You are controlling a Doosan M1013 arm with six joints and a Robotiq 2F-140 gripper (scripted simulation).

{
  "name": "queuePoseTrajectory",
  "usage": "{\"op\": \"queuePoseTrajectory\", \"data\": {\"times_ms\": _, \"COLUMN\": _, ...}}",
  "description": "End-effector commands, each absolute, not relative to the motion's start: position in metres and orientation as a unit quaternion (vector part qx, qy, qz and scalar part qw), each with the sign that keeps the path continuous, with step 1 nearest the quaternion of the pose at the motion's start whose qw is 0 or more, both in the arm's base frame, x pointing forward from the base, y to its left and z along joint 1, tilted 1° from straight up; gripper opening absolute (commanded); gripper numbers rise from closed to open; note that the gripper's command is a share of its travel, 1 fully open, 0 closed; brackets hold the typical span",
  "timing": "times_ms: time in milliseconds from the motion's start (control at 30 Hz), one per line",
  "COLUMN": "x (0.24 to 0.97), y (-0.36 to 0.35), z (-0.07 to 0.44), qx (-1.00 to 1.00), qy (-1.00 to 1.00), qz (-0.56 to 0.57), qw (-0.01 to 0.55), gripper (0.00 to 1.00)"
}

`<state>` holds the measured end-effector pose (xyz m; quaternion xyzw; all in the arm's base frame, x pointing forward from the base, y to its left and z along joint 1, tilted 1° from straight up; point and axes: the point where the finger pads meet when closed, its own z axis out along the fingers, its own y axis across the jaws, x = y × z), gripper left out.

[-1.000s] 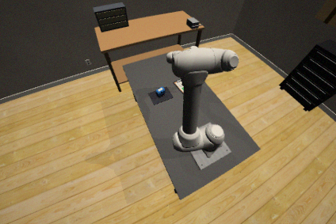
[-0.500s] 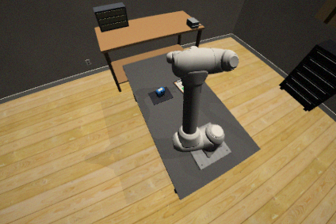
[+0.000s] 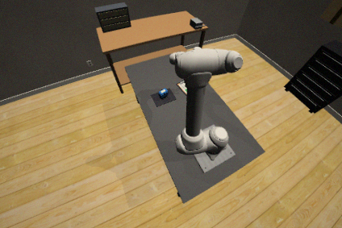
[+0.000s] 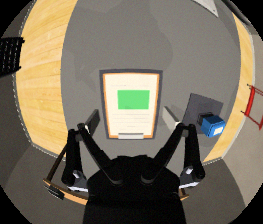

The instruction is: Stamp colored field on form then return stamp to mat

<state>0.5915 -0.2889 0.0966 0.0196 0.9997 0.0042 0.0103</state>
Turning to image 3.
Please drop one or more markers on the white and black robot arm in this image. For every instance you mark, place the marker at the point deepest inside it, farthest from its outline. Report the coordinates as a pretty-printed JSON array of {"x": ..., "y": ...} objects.
[{"x": 196, "y": 68}]

